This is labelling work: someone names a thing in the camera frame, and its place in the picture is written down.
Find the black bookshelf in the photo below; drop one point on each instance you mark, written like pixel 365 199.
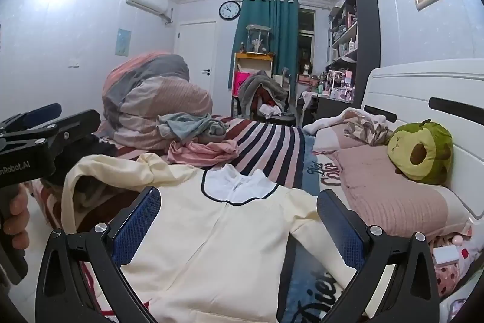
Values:
pixel 354 50

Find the pink crumpled garment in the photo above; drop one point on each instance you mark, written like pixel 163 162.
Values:
pixel 202 155

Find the brown patterned scarf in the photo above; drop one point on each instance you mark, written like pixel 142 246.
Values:
pixel 371 132

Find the pink ribbed pillow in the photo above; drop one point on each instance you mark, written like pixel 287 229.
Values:
pixel 364 179

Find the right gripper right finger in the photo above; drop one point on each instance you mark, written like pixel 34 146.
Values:
pixel 402 268

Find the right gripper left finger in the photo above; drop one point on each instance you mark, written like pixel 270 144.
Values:
pixel 63 293

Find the white bed headboard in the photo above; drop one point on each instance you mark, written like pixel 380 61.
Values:
pixel 449 92

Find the striped fleece blanket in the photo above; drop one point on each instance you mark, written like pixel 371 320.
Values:
pixel 284 154

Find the avocado plush toy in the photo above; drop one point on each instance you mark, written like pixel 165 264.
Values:
pixel 422 152

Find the glass display case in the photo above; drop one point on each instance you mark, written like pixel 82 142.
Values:
pixel 257 39

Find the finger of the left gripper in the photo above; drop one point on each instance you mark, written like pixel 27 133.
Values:
pixel 30 119
pixel 72 126

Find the round wall clock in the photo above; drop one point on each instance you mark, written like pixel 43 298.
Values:
pixel 229 11

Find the teal curtain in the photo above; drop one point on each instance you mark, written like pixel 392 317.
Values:
pixel 282 17

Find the pink storage box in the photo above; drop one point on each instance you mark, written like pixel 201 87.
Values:
pixel 240 77

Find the person left hand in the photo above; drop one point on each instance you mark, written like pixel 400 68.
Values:
pixel 19 213

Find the black desk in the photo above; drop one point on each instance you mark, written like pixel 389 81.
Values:
pixel 315 106

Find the blue wall poster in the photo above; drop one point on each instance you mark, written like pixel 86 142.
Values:
pixel 122 42

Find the chair with grey clothes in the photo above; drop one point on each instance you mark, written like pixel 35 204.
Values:
pixel 264 99

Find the white door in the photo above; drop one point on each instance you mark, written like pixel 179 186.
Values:
pixel 196 43

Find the rolled pink grey duvet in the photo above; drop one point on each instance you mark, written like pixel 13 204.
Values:
pixel 140 90

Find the cream hoodie white collar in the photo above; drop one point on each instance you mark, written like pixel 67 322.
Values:
pixel 215 250

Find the yellow wooden shelf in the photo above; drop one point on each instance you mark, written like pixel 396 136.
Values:
pixel 252 63

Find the white fluffy garment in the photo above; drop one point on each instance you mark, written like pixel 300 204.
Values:
pixel 348 113

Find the grey green crumpled garment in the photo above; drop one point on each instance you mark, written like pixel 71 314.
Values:
pixel 184 128

